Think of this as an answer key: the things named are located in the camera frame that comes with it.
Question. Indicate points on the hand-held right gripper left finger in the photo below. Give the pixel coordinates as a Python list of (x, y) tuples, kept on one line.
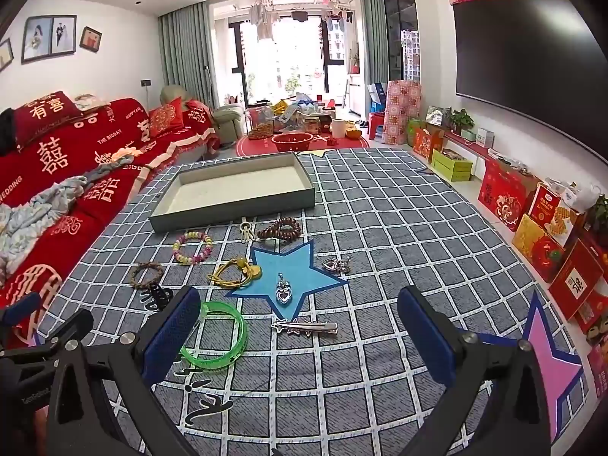
[(173, 330)]

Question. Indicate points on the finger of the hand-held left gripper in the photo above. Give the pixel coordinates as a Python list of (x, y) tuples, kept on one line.
[(57, 330), (21, 305)]

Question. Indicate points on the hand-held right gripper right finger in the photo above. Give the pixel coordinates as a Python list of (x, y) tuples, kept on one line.
[(425, 335)]

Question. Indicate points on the black claw hair clip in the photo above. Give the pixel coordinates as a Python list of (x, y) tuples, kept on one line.
[(159, 297)]

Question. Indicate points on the green translucent bangle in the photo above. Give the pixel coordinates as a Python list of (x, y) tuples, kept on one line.
[(241, 335)]

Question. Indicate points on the long silver hair clip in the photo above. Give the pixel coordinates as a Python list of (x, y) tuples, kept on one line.
[(332, 265)]

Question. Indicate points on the small silver hair clip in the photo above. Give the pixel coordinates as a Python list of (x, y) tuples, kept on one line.
[(283, 289)]

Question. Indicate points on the grey rectangular tray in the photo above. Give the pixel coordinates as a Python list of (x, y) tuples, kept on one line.
[(237, 185)]

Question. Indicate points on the light blue clothing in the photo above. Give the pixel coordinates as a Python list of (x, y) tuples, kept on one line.
[(33, 218)]

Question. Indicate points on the grey checked blanket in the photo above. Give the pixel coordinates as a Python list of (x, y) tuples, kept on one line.
[(380, 247)]

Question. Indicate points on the cream hair clip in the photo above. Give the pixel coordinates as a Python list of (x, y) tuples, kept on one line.
[(245, 232)]

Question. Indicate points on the silver metal hair clip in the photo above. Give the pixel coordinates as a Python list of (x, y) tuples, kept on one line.
[(304, 327)]

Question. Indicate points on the yellow and red gift box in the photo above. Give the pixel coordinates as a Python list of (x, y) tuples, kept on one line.
[(536, 247)]

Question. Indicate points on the red covered sofa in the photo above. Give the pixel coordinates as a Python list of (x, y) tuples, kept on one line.
[(47, 161)]

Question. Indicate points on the red box with black mark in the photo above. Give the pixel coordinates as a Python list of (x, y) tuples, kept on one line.
[(574, 285)]

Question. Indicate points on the large red gift box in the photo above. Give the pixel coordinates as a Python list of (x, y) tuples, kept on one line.
[(506, 197)]

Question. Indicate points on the grey knotted cloth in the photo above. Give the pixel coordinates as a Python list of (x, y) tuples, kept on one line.
[(111, 164)]

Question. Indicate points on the stack of green boxes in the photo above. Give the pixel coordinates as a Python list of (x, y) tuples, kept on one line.
[(451, 166)]

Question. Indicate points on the dark cloth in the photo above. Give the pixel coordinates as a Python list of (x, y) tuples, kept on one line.
[(8, 128)]

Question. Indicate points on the red and white snack box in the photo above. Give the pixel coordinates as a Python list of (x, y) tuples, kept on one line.
[(551, 209)]

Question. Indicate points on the orange red gift bag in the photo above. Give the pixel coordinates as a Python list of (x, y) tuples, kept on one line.
[(426, 145)]

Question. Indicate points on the large red printed cushion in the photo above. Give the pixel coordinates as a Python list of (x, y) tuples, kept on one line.
[(45, 116)]

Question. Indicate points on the round red table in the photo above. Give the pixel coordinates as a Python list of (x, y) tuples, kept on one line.
[(256, 148)]

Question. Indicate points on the small white box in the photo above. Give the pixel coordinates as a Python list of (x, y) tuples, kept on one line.
[(484, 137)]

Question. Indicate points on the white plastic bag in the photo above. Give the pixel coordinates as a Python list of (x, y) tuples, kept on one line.
[(582, 197)]

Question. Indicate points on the leafy green plant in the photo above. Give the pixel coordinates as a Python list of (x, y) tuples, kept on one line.
[(599, 218)]

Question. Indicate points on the red medallion pattern cushion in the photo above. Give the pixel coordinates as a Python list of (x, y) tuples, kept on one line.
[(166, 118)]

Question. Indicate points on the printed white pillow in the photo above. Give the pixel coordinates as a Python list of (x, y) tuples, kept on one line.
[(90, 101)]

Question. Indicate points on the red plastic stool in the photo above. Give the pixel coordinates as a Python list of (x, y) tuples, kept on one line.
[(376, 126)]

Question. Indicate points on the beige armchair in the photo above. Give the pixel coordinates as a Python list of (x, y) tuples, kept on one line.
[(228, 121)]

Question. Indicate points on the small red printed cushion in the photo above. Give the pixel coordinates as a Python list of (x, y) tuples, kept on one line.
[(199, 114)]

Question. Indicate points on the small potted plant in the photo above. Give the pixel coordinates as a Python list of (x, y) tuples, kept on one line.
[(460, 118)]

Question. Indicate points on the clear snack jar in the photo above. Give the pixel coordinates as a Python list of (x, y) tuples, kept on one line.
[(261, 126)]

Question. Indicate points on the red colander bowl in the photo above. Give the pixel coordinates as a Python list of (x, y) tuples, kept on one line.
[(292, 141)]

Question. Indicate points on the white jug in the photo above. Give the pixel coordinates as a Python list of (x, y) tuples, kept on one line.
[(339, 128)]

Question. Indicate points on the pink floral wrapped bundle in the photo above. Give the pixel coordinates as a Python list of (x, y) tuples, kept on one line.
[(401, 111)]

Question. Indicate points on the blue and white bag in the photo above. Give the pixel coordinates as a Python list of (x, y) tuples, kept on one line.
[(377, 97)]

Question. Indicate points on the pile of snack packets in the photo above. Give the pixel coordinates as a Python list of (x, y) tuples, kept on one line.
[(301, 109)]

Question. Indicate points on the wide green curtain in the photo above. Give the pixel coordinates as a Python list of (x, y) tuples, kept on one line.
[(185, 52)]

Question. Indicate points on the narrow green curtain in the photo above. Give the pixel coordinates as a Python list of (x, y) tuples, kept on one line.
[(375, 38)]

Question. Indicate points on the hanging laundry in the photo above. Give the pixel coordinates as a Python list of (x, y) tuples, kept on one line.
[(266, 16)]

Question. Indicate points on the dark photo frame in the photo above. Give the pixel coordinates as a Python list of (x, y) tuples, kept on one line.
[(4, 56)]

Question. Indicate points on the large double photo frame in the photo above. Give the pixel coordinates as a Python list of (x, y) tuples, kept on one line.
[(47, 38)]

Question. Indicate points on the small photo frame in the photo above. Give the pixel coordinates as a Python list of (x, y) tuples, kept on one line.
[(90, 39)]

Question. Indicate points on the wall television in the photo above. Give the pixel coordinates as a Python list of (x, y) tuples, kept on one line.
[(522, 66)]

